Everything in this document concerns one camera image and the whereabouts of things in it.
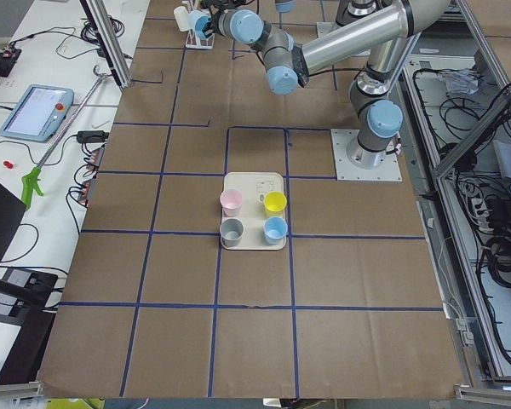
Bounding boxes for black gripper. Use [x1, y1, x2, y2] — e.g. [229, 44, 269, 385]
[200, 0, 238, 38]

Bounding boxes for light blue cup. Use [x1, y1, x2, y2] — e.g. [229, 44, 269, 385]
[188, 10, 213, 40]

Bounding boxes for pale green ikea cup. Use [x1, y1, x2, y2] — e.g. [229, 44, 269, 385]
[174, 6, 191, 32]

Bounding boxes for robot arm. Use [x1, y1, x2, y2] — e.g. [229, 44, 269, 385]
[188, 0, 449, 170]
[274, 0, 382, 26]

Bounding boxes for pink ikea cup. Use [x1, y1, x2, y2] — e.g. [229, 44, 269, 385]
[220, 189, 243, 217]

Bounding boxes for yellow ikea cup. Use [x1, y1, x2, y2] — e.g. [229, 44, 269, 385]
[263, 191, 287, 218]

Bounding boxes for grey ikea cup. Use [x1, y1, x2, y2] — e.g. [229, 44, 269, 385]
[220, 218, 244, 248]

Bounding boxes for light blue cup far corner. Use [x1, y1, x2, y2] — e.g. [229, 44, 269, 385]
[263, 216, 288, 246]

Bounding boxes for black power adapter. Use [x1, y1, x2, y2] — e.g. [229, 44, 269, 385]
[76, 130, 109, 144]

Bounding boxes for white rectangular tray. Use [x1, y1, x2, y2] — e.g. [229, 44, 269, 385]
[221, 172, 286, 251]

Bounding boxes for blue teach pendant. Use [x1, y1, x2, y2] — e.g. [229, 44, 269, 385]
[0, 84, 74, 142]

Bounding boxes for white wire cup rack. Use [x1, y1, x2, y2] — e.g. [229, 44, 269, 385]
[174, 1, 215, 49]

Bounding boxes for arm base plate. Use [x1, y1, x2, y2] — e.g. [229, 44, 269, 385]
[330, 129, 402, 182]
[316, 21, 335, 37]

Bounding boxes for aluminium frame post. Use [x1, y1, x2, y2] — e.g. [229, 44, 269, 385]
[80, 0, 132, 89]

